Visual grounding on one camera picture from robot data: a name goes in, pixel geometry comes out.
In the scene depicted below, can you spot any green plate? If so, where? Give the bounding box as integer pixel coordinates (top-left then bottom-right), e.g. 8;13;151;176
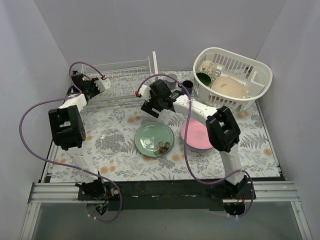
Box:
134;122;175;158

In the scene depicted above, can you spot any white wire dish rack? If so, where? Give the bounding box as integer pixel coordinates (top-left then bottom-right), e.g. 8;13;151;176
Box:
81;54;155;106

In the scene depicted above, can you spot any clear glass plate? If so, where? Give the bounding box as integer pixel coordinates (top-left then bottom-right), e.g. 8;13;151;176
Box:
95;128;125;155

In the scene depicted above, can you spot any pink plate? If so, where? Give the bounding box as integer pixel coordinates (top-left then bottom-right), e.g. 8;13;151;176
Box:
187;118;213;149

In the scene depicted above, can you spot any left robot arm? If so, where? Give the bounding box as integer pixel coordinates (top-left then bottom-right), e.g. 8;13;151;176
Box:
48;71;112;200

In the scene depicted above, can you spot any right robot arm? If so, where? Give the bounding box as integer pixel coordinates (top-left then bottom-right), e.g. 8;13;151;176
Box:
135;79;255;199

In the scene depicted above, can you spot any cream leaf-shaped dish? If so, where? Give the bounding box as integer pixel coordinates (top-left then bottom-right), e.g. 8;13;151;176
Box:
211;76;248;99

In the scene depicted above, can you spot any grey mug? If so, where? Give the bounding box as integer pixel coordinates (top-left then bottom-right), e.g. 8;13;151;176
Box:
165;73;177;90

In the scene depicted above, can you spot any dark blue mug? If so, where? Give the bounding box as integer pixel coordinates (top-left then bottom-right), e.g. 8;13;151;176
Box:
178;80;194;95

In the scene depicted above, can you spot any floral tablecloth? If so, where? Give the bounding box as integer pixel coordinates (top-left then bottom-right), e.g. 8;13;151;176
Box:
51;70;281;182

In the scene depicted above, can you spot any white cutting board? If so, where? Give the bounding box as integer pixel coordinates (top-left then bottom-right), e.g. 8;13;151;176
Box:
152;51;159;75

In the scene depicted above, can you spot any floral mug green inside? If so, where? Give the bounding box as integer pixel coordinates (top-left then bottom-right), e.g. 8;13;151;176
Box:
196;60;216;87

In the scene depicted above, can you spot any white plastic basket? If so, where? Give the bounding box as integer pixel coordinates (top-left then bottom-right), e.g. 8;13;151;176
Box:
192;47;273;112

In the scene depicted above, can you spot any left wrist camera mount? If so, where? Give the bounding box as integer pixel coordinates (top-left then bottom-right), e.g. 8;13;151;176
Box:
95;78;112;93

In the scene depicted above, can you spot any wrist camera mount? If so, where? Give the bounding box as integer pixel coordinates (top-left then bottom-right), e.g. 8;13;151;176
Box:
95;78;112;93
135;84;151;102

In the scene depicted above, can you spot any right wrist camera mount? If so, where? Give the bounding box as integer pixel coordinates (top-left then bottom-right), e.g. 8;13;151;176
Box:
135;84;151;102

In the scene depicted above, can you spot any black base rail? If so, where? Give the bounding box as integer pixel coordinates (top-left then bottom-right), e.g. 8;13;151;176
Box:
77;177;248;212

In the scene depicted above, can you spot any aluminium frame rail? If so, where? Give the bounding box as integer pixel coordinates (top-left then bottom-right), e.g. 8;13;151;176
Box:
27;181;88;204

